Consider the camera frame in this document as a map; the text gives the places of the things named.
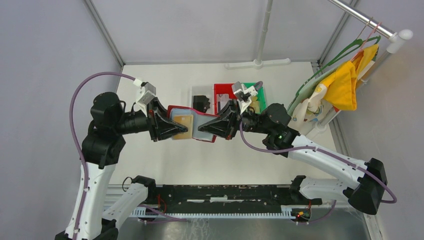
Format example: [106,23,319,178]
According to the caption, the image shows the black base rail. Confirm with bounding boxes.
[144,184,323,214]

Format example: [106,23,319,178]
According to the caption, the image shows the white cable duct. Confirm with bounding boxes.
[129,206,311,221]

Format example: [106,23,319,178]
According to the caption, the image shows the white stand base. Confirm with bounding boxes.
[224,0,292,70]

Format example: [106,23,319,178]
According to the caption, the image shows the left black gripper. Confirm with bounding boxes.
[114,95,188,140]

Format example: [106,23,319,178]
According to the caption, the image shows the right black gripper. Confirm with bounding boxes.
[198,98,272,140]

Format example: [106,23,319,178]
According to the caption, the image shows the gold credit card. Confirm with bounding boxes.
[172,114,194,140]

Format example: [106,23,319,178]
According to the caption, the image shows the patterned white cloth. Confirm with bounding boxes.
[287,67,337,135]

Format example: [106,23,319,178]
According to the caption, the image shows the green clothes hanger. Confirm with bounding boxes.
[287,35,382,116]

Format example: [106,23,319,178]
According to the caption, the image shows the white cards in red bin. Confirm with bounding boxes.
[215,93,231,112]

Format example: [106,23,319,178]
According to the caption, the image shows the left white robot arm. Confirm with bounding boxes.
[55,92,188,240]

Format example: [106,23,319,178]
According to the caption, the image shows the red leather card holder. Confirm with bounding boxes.
[167,105,218,143]

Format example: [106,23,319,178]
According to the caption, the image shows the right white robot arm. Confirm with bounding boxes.
[198,101,397,215]

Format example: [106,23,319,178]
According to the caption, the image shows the yellow cloth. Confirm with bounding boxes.
[318,44,379,111]

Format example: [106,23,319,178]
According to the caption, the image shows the clear plastic bin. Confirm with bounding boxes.
[189,84,215,114]

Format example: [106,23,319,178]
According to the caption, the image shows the green plastic bin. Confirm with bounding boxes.
[249,85,267,114]

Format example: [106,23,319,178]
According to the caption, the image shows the red plastic bin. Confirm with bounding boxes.
[213,83,236,113]

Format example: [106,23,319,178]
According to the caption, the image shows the metal clothes rail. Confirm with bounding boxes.
[329,0,414,54]

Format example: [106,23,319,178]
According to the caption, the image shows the gold cards in green bin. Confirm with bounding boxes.
[247,96,261,114]

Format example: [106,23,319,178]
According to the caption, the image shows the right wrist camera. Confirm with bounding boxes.
[231,81,259,114]

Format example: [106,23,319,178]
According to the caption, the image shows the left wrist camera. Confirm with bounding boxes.
[135,82,156,116]

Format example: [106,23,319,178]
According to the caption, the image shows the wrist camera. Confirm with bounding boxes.
[135,82,156,116]
[231,81,259,114]

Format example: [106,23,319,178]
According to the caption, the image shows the black object in clear bin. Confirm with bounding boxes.
[192,95,210,113]

